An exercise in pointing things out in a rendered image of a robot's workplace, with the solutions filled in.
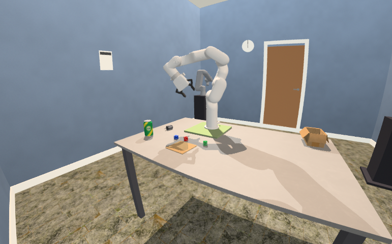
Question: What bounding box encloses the open brown cardboard box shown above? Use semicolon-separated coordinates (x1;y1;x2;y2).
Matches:
300;127;329;148

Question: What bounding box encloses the tan square mat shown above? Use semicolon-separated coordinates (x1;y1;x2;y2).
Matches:
166;141;197;154

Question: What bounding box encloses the green soda can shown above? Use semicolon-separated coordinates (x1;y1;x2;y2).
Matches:
143;120;153;137

